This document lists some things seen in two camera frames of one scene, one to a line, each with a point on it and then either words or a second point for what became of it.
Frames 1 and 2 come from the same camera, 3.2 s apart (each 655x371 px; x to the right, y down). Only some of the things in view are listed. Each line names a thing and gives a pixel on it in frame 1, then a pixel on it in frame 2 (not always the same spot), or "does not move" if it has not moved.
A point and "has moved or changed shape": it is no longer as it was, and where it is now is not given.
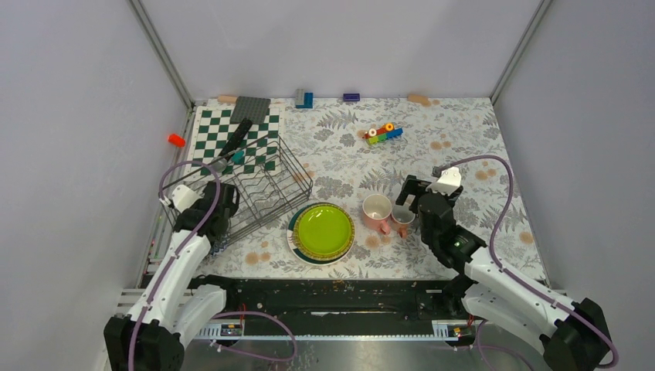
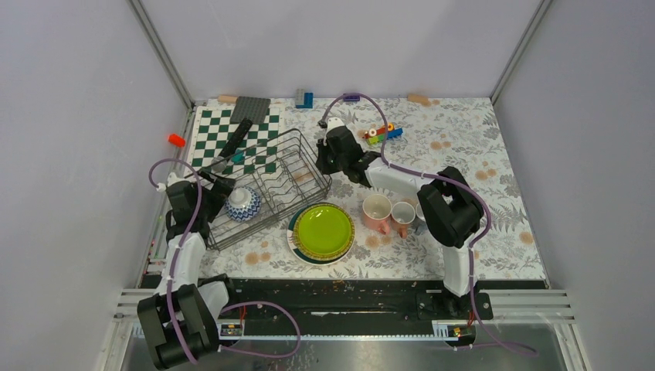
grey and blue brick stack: x=303 y=100 does not move
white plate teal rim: x=297 y=253 does not move
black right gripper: x=414 y=186 → x=322 y=163
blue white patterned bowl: x=218 y=253 → x=242 y=204
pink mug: x=376 y=210 does not move
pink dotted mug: x=403 y=217 does not move
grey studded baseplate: x=253 y=108 does not move
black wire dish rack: x=269 y=178 has moved or changed shape
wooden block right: x=419 y=99 does not move
